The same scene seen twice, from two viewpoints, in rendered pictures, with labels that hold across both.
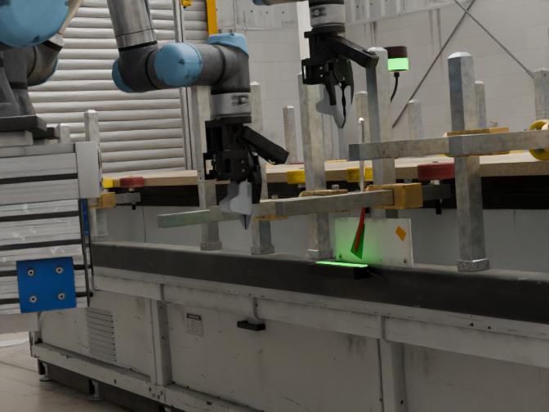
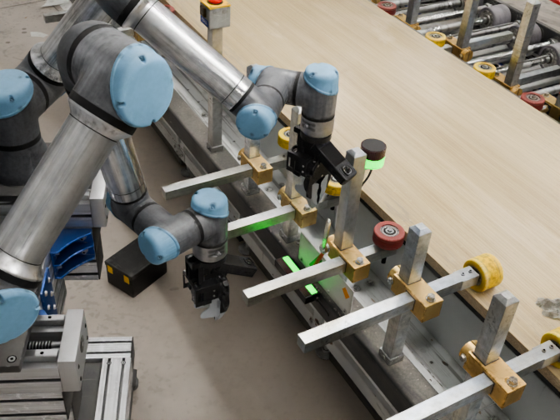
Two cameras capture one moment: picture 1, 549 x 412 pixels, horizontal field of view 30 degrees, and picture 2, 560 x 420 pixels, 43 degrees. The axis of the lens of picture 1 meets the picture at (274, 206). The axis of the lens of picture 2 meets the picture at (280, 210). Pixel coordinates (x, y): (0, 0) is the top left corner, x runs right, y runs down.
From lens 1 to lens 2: 1.36 m
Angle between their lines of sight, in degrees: 35
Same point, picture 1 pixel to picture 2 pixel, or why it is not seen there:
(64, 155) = (48, 369)
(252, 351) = not seen: hidden behind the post
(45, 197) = (34, 391)
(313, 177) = (292, 189)
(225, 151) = (198, 290)
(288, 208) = (252, 301)
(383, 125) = (350, 210)
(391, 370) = not seen: hidden behind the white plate
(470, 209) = (397, 331)
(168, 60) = (149, 249)
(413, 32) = not seen: outside the picture
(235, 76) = (213, 237)
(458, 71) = (415, 244)
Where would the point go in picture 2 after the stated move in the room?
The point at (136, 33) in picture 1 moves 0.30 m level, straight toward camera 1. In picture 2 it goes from (124, 195) to (102, 306)
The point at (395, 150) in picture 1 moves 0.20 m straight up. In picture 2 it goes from (337, 336) to (348, 265)
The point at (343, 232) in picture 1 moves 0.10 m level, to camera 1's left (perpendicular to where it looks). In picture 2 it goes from (306, 248) to (270, 245)
